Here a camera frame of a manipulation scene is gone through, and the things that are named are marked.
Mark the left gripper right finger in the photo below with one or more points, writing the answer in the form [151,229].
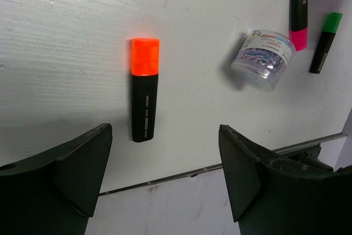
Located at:
[272,194]

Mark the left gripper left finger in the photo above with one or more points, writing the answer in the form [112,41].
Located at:
[56,191]

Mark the clear jar of paperclips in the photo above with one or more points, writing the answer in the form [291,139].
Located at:
[263,58]

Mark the pink cap highlighter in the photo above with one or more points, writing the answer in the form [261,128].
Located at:
[299,23]

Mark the orange cap highlighter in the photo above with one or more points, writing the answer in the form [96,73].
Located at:
[144,71]

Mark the green cap highlighter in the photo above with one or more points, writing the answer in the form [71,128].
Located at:
[325,41]

